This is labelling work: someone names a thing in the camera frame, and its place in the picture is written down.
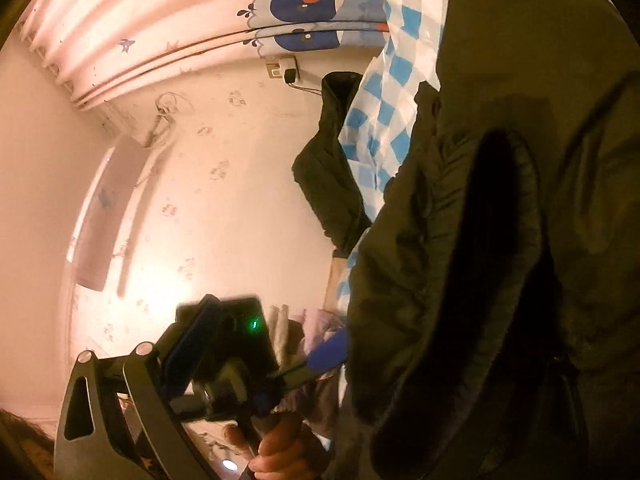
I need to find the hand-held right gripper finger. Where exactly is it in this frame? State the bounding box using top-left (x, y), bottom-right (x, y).
top-left (52, 296), bottom-right (224, 480)

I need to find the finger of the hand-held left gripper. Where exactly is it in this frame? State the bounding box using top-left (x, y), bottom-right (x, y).
top-left (267, 329), bottom-right (350, 392)

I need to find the dark olive padded jacket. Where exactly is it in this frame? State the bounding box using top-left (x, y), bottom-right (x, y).
top-left (344, 0), bottom-right (640, 480)

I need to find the pile of pale clothes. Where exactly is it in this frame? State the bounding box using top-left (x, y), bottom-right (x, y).
top-left (267, 304), bottom-right (352, 443)

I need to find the person's left hand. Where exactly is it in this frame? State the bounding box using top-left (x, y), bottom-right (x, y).
top-left (224, 410), bottom-right (325, 480)

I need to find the dark garment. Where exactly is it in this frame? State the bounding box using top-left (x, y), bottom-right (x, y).
top-left (292, 71), bottom-right (373, 257)

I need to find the brown fuzzy cloth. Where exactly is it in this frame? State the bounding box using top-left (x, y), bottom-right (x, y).
top-left (0, 407), bottom-right (57, 480)

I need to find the blue white checked bedsheet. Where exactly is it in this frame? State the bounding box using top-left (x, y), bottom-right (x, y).
top-left (334, 0), bottom-right (468, 306)

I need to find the whale print curtain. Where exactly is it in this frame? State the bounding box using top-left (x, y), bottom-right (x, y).
top-left (19, 0), bottom-right (392, 112)

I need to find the wall hook with wire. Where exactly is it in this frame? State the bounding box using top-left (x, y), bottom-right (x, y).
top-left (143, 91), bottom-right (187, 150)

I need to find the white wall socket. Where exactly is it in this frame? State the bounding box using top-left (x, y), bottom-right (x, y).
top-left (265, 56), bottom-right (301, 81)

